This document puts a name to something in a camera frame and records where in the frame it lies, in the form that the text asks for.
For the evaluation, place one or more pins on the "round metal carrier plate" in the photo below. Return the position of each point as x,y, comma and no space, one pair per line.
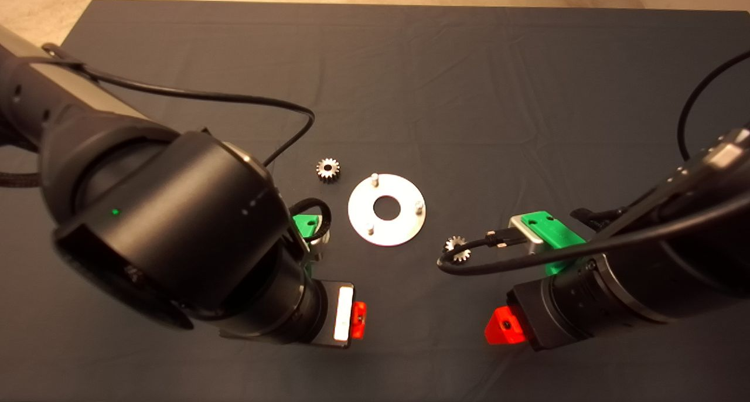
404,226

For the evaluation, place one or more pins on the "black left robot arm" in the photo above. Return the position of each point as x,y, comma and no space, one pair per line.
176,226

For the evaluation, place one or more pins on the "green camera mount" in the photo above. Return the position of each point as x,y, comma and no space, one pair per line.
554,229
306,223

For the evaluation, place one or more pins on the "small silver camera box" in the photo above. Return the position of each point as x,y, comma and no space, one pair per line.
317,247
526,238

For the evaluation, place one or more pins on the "dark table cloth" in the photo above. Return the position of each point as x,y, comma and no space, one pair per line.
469,97

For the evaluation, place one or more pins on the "small steel planetary gear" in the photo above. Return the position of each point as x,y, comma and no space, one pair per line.
328,169
454,244

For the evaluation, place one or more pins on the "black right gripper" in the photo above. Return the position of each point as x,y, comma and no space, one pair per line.
545,314

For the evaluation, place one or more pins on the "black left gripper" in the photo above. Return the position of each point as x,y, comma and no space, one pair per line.
328,314

